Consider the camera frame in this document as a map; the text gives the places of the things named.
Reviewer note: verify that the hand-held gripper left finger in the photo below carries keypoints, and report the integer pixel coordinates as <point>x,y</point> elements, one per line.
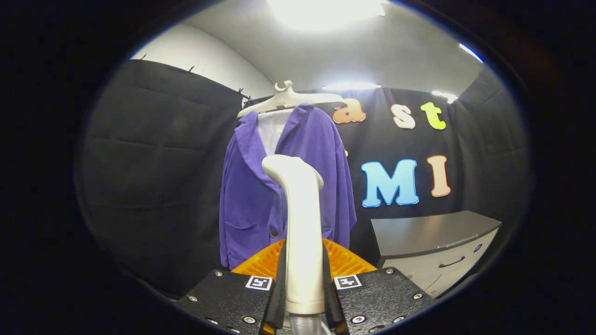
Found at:
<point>280,304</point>

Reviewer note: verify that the large ceiling light panel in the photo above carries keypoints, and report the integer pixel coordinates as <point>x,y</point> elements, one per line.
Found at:
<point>326,11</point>

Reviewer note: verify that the small ceiling light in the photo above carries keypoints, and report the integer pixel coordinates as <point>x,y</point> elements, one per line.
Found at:
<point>444,96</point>

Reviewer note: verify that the white garment steamer head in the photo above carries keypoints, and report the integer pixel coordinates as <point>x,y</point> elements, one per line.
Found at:
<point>302,232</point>

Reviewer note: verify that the white clothes hanger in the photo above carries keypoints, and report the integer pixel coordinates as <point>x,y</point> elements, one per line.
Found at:
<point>288,100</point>

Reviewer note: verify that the grey cabinet with dark top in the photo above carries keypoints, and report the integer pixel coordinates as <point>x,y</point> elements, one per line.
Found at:
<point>428,232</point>

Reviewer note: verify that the purple jacket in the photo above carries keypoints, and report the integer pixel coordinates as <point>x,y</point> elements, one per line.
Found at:
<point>247,204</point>

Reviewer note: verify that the twin-bar ceiling light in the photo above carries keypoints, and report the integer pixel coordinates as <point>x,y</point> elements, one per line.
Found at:
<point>471,52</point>

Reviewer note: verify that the white padded garment form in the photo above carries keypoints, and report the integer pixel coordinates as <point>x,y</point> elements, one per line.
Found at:
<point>272,130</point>

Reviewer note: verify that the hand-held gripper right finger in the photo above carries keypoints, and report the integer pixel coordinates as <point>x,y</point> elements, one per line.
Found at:
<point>329,304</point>

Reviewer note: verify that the long ceiling light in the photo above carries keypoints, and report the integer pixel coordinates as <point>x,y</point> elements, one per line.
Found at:
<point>351,86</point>

